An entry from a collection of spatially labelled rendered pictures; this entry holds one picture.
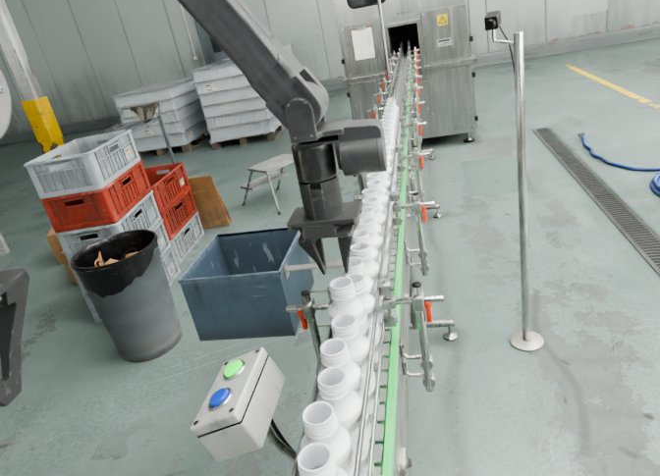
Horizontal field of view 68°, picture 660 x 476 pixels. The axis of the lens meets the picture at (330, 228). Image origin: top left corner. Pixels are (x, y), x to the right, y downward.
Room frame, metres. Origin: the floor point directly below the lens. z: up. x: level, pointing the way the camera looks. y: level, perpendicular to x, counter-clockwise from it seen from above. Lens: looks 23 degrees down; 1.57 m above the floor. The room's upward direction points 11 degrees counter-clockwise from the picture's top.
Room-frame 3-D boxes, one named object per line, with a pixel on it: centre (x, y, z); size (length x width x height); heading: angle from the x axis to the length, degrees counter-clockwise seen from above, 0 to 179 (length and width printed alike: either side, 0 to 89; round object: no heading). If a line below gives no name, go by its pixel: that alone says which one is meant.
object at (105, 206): (3.14, 1.41, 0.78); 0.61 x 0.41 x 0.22; 173
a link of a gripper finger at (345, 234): (0.67, 0.00, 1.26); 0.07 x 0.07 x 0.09; 77
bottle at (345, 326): (0.61, 0.01, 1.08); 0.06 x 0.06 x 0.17
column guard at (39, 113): (9.90, 4.98, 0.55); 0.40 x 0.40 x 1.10; 77
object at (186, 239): (3.83, 1.35, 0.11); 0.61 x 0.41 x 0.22; 169
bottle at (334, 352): (0.55, 0.03, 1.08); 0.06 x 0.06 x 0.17
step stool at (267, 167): (4.56, 0.44, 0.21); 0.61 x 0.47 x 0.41; 40
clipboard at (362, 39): (5.43, -0.72, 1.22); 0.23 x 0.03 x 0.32; 77
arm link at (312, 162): (0.66, 0.00, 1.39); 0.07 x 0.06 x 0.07; 77
